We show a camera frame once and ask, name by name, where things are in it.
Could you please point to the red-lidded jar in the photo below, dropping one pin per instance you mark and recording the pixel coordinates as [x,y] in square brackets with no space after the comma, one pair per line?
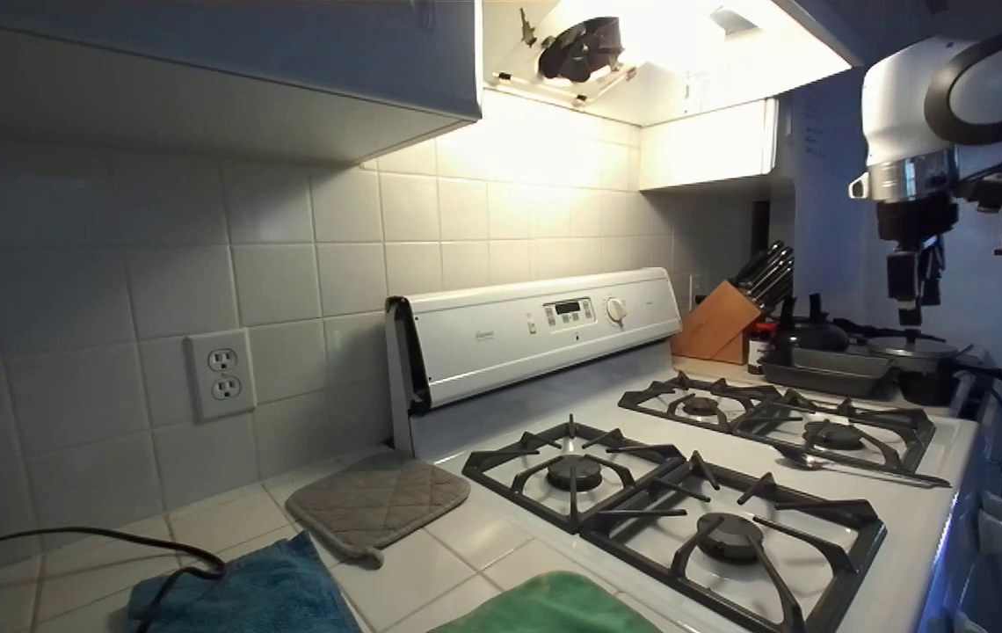
[761,346]

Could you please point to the grey quilted pot holder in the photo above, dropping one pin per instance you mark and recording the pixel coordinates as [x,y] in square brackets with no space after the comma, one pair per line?
[377,501]

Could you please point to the white wall power outlet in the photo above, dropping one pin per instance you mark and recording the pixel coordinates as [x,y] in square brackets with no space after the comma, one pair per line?
[224,374]

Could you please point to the wooden knife block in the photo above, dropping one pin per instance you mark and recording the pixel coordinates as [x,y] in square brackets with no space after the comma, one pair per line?
[711,327]

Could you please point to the black kettle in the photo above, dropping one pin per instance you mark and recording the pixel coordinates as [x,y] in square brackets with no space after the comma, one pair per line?
[822,336]

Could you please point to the white range hood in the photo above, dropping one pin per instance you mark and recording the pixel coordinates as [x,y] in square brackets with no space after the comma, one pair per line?
[686,71]

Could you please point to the black cast iron stove grate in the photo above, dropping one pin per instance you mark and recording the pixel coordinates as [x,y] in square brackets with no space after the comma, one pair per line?
[664,484]
[776,414]

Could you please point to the upper wall cabinet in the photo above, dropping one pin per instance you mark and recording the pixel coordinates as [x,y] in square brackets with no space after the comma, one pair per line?
[711,146]
[230,48]

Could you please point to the blue cloth towel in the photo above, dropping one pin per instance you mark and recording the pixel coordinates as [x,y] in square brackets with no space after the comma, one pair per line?
[267,593]

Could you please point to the white gas stove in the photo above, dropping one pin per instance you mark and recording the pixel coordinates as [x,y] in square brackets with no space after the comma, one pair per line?
[523,338]

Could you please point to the round stove panel dial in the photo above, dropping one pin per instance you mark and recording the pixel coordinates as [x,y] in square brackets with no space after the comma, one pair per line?
[616,310]

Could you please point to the black frying pan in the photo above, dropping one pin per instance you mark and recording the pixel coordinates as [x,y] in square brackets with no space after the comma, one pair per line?
[827,374]

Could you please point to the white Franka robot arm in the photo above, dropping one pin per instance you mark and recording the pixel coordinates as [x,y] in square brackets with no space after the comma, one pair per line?
[906,107]

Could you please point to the stove clock display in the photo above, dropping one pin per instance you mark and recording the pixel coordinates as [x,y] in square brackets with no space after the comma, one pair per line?
[569,310]

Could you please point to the black range hood fan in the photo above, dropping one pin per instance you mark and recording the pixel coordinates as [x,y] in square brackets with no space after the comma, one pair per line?
[582,52]

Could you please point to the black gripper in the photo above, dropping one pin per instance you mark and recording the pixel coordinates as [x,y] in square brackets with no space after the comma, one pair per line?
[917,221]

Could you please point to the green cloth towel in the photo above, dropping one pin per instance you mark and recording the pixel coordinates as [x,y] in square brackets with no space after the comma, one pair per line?
[555,606]

